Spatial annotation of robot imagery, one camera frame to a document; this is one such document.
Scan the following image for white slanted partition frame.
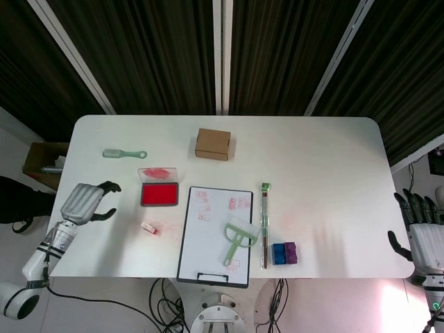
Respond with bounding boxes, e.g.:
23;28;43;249
304;0;377;117
27;0;117;114

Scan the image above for black trouser leg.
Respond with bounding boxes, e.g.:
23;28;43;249
0;176;53;223

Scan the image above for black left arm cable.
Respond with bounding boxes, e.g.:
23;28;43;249
42;253;155;315

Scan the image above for blue plastic block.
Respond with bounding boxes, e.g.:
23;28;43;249
271;243;287;266

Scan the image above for brown cardboard box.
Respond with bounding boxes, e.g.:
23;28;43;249
194;128;232;162

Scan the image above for black clipboard with white paper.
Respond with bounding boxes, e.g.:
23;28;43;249
176;186;254;289

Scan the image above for purple plastic block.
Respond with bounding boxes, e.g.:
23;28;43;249
283;241;300;265

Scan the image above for green handled small scrub brush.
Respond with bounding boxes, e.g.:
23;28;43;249
102;148;148;160

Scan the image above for red ink pad open lid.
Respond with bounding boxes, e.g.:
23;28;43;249
137;167;180;208

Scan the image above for black white sneaker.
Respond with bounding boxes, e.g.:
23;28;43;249
12;215;35;235

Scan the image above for black cable bundle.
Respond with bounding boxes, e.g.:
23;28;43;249
255;279;289;333
148;277;190;333

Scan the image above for dark monitor screen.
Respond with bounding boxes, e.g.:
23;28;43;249
429;148;444;175

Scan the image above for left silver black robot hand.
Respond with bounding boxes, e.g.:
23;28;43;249
60;180;122;226

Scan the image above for open brown cardboard carton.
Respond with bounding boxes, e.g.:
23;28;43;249
22;142;69;194

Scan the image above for green mini brush white bristles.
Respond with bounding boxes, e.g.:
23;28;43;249
221;214;261;267

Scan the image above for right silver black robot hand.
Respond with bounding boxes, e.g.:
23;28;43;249
386;189;444;273

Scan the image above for brown pen with green cap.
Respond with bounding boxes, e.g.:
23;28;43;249
259;182;272;271

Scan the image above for white upright partition frame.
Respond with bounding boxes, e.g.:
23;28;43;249
212;0;234;115

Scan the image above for round silver robot base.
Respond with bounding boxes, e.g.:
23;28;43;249
189;293;246;333

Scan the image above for dark pleated curtain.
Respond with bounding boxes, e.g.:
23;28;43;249
46;0;218;115
0;0;105;143
311;0;444;167
228;0;364;115

